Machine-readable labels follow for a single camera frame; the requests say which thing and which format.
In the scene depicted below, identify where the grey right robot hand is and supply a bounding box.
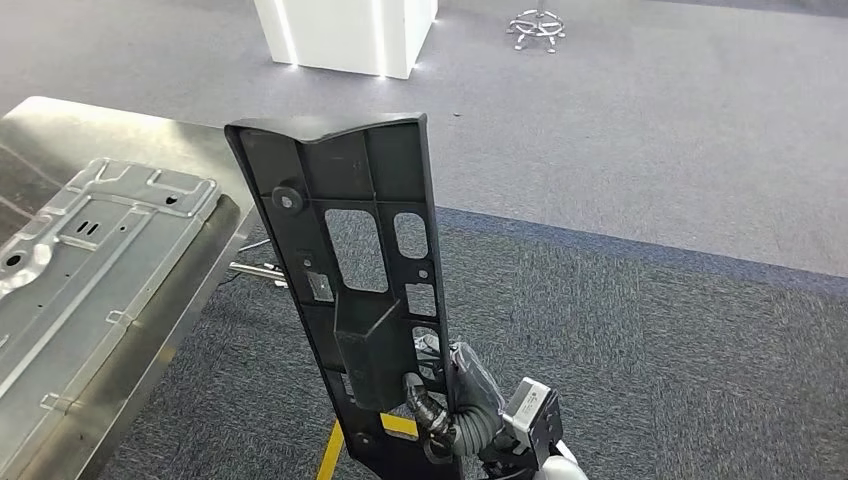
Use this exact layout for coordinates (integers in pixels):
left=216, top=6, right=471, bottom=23
left=402, top=329, right=510, bottom=466

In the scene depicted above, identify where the black plastic panel part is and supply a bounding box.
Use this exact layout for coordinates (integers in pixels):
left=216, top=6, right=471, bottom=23
left=223, top=112, right=466, bottom=480

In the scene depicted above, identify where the stainless steel workbench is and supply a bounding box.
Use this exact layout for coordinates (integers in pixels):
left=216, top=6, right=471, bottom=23
left=0, top=95, right=290, bottom=480

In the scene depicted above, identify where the chrome star chair base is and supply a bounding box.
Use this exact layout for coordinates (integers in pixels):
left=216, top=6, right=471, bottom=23
left=506, top=0, right=568, bottom=55

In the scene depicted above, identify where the white lit display plinth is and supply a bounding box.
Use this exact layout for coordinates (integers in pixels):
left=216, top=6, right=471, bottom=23
left=252, top=0, right=439, bottom=81

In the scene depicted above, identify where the stamped sheet metal panel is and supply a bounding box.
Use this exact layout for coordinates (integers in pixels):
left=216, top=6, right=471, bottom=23
left=0, top=157, right=222, bottom=466

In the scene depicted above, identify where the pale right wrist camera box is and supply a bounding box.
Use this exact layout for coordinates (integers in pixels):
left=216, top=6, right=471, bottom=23
left=502, top=376, right=565, bottom=459

